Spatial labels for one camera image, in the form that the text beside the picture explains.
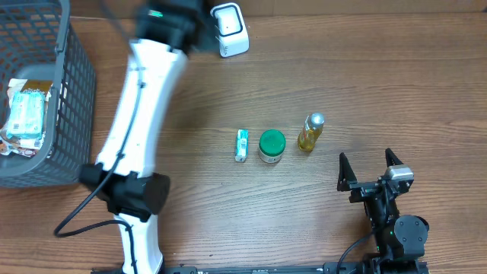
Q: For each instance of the small teal white box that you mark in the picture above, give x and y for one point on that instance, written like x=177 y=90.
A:
x=241 y=145

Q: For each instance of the grey plastic shopping basket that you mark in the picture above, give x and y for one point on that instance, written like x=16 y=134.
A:
x=38 y=42

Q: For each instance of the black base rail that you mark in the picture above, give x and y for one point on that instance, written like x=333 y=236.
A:
x=326 y=268

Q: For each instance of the brown snack packet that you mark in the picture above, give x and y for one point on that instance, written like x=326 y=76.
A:
x=37 y=86

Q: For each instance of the white barcode scanner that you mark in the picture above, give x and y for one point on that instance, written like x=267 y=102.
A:
x=232 y=30

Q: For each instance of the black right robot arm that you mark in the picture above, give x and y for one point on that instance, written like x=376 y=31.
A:
x=398 y=237

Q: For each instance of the green lid white jar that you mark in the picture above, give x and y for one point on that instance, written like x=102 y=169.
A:
x=272 y=145

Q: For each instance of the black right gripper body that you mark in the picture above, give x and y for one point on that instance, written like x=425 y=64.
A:
x=370 y=188

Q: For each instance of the yellow liquid bottle silver cap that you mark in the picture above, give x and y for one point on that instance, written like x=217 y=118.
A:
x=311 y=131

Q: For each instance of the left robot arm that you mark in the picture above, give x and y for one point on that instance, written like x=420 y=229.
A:
x=123 y=175

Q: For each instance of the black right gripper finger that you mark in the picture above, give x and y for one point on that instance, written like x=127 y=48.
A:
x=346 y=175
x=391 y=158

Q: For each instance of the teal tissue pack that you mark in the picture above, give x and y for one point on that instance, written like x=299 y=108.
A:
x=26 y=116

